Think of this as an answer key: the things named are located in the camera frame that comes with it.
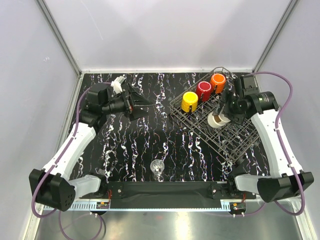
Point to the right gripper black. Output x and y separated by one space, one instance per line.
227 97

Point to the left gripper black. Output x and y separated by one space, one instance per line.
139 102

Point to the orange mug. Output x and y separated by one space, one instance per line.
217 82

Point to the red mug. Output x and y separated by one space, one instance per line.
203 91

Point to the stainless steel cup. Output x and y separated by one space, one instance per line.
217 120

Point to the yellow mug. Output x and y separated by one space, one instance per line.
189 101

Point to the clear glass tumbler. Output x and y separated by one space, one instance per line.
157 166

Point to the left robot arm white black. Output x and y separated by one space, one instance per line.
51 186

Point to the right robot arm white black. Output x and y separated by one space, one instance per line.
286 177

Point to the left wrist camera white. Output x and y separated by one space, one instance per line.
117 84

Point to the grey wire dish rack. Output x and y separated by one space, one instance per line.
230 141

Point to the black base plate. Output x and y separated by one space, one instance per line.
194 195

